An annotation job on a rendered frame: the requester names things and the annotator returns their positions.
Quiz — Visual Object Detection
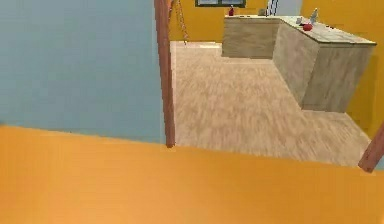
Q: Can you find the brown wooden ladder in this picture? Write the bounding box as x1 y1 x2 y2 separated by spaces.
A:
168 0 190 46

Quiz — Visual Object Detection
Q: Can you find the dark framed window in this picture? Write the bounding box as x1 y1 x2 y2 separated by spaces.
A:
194 0 247 9

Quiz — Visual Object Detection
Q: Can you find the beige wooden kitchen counter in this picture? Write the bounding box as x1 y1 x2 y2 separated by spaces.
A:
221 14 378 114

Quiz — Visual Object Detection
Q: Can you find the pale grey spray bottle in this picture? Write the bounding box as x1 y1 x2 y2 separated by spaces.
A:
309 7 319 25

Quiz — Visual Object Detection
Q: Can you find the brown wooden door frame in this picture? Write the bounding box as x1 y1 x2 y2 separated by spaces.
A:
153 0 177 149

